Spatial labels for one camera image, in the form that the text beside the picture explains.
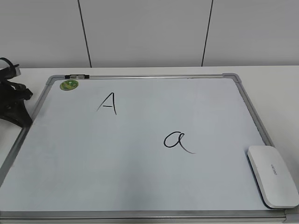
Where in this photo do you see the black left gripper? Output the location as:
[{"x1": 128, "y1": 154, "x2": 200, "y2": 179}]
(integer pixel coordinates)
[{"x1": 0, "y1": 80, "x2": 33, "y2": 128}]

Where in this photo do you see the white whiteboard eraser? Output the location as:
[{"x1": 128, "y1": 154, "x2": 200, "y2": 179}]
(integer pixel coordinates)
[{"x1": 247, "y1": 146, "x2": 299, "y2": 209}]

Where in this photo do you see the green round magnet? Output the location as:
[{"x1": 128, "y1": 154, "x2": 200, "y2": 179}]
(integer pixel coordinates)
[{"x1": 59, "y1": 79, "x2": 79, "y2": 91}]

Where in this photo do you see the black silver marker clip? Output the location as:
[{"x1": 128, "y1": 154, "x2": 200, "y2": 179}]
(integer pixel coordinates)
[{"x1": 64, "y1": 74, "x2": 90, "y2": 79}]

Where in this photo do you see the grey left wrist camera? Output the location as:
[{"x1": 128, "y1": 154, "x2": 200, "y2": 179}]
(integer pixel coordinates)
[{"x1": 0, "y1": 64, "x2": 21, "y2": 81}]

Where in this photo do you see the white whiteboard with aluminium frame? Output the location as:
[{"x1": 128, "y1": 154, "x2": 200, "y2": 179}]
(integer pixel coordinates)
[{"x1": 0, "y1": 73, "x2": 299, "y2": 223}]

